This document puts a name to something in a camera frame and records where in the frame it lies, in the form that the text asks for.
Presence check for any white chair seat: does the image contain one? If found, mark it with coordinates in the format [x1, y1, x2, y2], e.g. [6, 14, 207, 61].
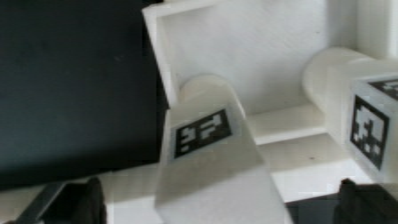
[143, 0, 398, 144]

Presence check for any white U-shaped obstacle fence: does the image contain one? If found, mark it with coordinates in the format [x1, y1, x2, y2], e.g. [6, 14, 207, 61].
[0, 133, 398, 224]

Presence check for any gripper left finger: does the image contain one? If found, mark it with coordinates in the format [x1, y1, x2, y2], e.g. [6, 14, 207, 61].
[15, 178, 107, 224]

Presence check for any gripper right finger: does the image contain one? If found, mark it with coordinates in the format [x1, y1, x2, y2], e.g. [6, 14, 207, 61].
[287, 179, 398, 224]

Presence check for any white chair leg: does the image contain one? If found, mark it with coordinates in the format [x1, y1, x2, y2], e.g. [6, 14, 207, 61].
[303, 48, 398, 186]
[155, 75, 294, 224]

